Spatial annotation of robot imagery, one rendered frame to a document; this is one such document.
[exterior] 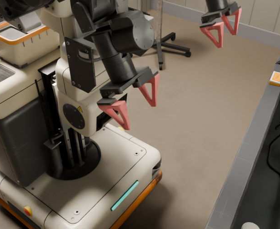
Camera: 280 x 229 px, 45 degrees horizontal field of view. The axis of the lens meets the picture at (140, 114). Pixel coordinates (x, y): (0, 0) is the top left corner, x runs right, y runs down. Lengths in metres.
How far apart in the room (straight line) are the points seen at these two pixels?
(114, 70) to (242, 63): 2.27
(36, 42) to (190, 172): 1.10
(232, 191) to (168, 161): 1.31
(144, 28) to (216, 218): 0.36
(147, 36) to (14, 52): 0.72
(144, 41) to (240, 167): 0.32
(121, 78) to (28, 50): 0.66
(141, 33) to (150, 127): 1.57
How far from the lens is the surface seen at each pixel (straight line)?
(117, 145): 1.66
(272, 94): 0.93
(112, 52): 0.66
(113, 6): 0.68
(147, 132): 2.12
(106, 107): 0.68
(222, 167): 1.98
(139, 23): 0.61
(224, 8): 1.00
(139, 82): 0.69
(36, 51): 1.31
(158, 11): 2.72
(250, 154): 0.75
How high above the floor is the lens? 1.48
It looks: 41 degrees down
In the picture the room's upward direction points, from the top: straight up
